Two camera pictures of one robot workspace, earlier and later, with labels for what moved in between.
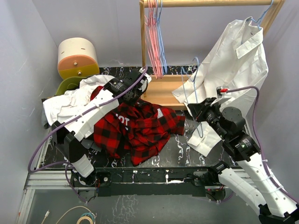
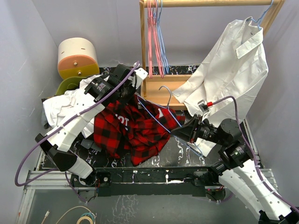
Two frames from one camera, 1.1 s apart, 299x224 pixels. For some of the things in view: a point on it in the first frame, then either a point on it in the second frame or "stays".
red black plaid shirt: [136, 130] stays
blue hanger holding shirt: [259, 19] stays
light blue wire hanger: [182, 69] → [138, 99]
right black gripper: [201, 109] → [187, 130]
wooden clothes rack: [158, 91] stays
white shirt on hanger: [235, 64] stays
